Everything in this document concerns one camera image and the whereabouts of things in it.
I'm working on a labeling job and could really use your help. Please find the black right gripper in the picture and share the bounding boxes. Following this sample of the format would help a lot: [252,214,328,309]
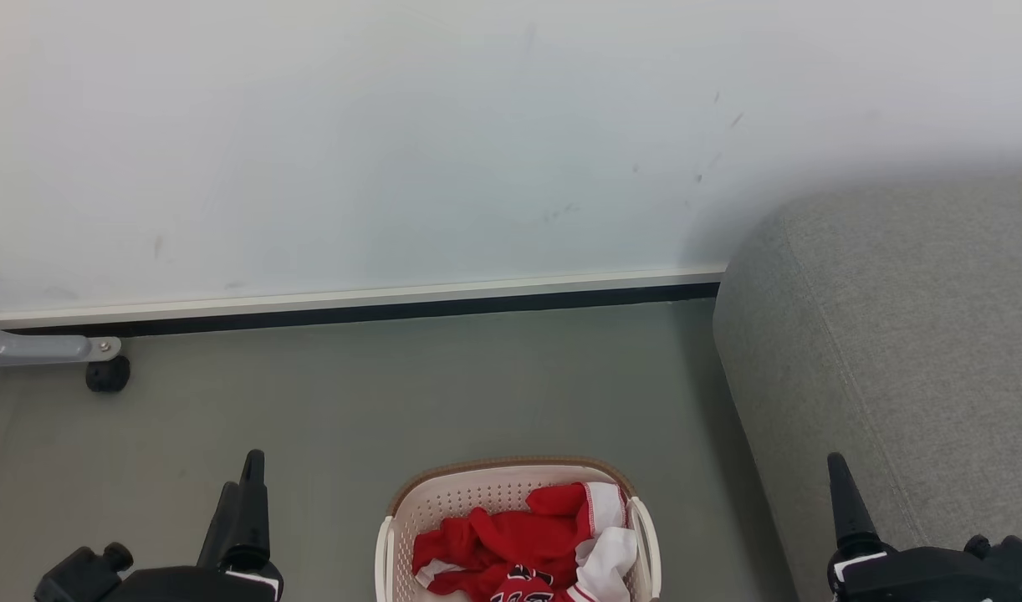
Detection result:
[827,451,1022,602]

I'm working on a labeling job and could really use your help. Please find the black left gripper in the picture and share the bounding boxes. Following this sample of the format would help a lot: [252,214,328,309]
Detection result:
[34,450,284,602]

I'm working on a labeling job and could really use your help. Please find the red and white garment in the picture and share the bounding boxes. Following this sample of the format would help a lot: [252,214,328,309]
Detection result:
[411,482,639,602]

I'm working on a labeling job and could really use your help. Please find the grey fabric sofa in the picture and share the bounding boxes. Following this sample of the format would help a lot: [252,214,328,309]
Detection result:
[712,163,1022,602]

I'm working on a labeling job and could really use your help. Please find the black caster wheel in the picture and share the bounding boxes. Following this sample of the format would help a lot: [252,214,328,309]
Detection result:
[85,355,131,394]

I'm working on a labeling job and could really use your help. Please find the beige perforated laundry basket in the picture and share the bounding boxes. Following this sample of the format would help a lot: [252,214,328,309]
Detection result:
[375,456,662,602]

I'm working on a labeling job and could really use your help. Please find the white and black baseboard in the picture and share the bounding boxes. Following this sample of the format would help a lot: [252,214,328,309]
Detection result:
[0,268,725,339]

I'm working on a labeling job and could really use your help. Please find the grey metal stand leg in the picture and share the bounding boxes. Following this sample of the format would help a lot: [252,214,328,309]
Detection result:
[0,316,123,373]

